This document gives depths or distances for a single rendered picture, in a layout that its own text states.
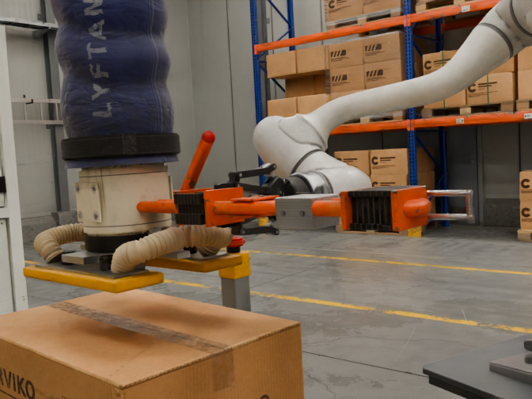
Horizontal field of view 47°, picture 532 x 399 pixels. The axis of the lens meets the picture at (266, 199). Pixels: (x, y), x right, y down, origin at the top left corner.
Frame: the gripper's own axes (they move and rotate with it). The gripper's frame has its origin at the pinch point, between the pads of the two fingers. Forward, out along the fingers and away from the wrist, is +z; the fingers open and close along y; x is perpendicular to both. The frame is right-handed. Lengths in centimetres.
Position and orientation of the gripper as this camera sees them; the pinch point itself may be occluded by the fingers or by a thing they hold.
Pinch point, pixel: (216, 206)
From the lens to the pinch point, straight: 103.6
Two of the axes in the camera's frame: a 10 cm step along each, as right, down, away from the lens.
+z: -6.9, 0.9, -7.2
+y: 0.5, 10.0, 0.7
